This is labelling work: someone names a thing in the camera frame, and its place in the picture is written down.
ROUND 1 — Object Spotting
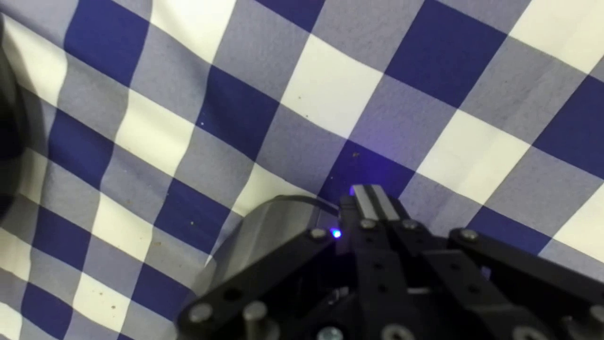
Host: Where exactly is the blue white checkered tablecloth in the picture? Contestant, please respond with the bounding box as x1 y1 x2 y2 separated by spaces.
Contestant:
0 0 604 340

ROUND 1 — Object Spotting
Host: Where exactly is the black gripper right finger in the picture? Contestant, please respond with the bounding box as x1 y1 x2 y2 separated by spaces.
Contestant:
369 185 552 340

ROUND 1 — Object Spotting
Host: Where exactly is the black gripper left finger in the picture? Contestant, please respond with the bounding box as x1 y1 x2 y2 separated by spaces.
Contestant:
339 185 409 340

